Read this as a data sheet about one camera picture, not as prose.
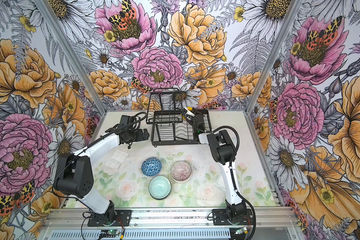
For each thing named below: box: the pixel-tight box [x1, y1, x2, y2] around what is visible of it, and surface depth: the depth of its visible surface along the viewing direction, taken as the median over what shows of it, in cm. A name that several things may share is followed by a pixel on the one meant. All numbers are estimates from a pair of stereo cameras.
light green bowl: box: [148, 175, 172, 201], surface depth 81 cm
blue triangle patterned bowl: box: [141, 157, 162, 177], surface depth 91 cm
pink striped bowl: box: [170, 161, 192, 183], surface depth 87 cm
